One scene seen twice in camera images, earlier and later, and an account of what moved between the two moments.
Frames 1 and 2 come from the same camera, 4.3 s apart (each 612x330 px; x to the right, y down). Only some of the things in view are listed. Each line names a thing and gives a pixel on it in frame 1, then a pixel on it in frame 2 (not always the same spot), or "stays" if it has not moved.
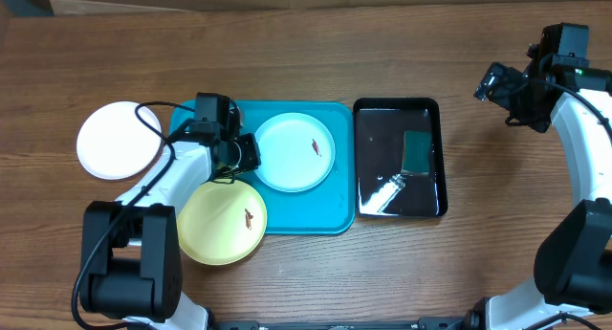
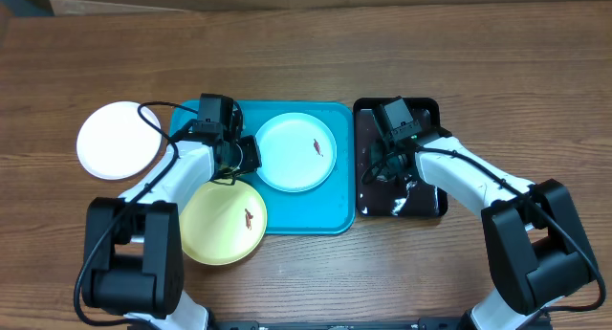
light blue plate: [296, 151] stays
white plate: [114, 143] stays
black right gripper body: [514, 97] → [382, 165]
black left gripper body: [242, 155] stays
